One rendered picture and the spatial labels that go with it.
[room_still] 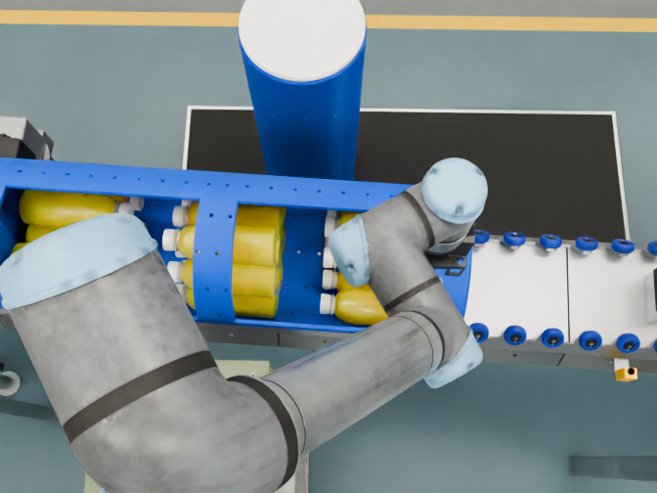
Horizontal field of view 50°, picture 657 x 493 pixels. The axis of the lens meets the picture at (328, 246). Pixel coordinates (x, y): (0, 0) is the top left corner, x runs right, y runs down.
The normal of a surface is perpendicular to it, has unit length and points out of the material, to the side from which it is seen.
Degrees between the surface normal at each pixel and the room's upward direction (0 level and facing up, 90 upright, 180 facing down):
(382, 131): 0
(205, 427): 42
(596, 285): 0
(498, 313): 0
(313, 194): 31
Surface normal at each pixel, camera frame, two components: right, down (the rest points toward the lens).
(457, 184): 0.00, -0.30
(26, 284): -0.40, -0.02
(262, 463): 0.74, 0.11
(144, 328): 0.47, -0.43
